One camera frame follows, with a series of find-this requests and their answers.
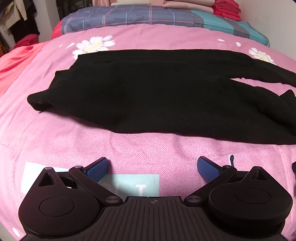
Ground red folded clothes stack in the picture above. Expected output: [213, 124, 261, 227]
[212, 0, 242, 21]

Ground red cloth pile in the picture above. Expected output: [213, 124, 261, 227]
[14, 34, 40, 48]

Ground blue plaid folded quilt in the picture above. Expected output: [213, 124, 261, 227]
[60, 4, 270, 47]

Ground coral pink blanket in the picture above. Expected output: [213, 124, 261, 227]
[0, 44, 48, 96]

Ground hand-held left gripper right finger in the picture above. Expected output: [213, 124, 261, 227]
[184, 156, 270, 206]

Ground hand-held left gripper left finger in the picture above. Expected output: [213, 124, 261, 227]
[37, 157, 123, 206]

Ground pink floral bed sheet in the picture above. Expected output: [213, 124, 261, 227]
[0, 23, 296, 241]

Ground pink curtain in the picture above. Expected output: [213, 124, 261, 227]
[92, 0, 119, 6]

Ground hanging clothes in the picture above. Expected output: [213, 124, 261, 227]
[0, 0, 40, 52]

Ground beige folded clothes stack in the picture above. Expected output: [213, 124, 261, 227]
[149, 0, 215, 14]

